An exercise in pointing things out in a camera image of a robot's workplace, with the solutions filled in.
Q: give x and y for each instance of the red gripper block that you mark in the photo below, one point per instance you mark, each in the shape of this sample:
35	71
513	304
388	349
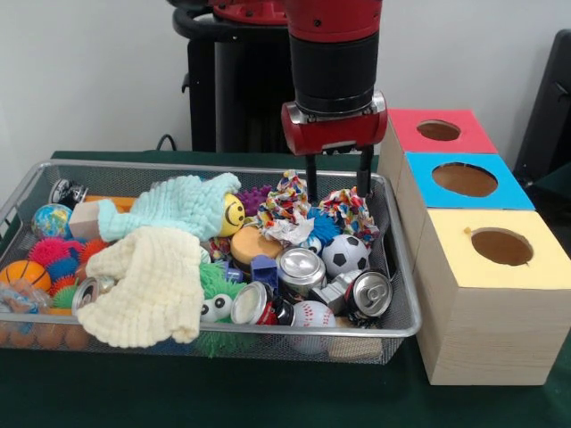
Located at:
335	135

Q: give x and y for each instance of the yellow smiley ball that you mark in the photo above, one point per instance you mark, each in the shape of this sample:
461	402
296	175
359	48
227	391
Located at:
232	214

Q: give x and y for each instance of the mint green knitted cloth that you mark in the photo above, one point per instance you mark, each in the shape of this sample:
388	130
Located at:
169	209

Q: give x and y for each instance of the cream knitted cloth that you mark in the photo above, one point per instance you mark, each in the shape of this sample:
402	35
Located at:
143	285

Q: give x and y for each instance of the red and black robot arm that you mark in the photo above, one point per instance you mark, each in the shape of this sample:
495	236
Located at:
335	53

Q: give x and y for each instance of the shallow clear mesh bin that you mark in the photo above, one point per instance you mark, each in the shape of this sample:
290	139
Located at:
397	294

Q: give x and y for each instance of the wooden box with three holes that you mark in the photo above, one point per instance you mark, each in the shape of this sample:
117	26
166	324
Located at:
482	312

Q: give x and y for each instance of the small soccer ball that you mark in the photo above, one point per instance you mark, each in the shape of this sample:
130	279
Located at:
344	254

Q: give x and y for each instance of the open silver can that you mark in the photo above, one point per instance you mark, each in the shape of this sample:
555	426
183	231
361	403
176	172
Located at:
300	269

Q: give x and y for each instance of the toy burger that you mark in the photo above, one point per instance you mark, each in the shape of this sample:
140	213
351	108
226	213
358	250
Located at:
254	242

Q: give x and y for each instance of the small blue toy brick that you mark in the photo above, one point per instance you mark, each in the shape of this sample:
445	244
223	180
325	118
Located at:
265	271

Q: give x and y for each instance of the silver crushed can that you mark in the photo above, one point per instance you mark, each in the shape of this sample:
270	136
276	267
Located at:
368	294

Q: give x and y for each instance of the white toy baseball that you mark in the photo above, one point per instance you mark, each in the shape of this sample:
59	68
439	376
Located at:
314	314

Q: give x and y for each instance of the red crushed can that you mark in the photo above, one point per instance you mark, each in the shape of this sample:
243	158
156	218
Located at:
259	305

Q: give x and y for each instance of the dark green table cloth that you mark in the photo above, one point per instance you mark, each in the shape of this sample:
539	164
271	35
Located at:
268	392

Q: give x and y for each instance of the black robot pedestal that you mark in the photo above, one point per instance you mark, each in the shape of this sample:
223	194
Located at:
232	89

